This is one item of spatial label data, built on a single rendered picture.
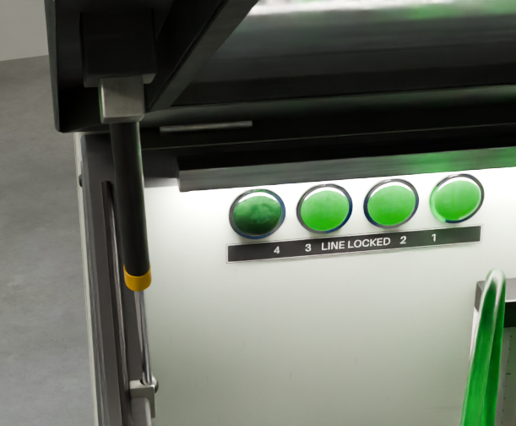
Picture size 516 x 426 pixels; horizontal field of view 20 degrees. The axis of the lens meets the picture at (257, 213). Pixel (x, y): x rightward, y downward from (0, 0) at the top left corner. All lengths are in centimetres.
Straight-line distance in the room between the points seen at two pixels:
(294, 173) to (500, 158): 18
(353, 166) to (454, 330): 23
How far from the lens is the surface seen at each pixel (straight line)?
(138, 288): 101
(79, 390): 337
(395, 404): 140
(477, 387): 100
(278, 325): 132
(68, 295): 371
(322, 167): 121
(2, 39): 506
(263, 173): 120
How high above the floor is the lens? 200
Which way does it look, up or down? 30 degrees down
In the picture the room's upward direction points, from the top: straight up
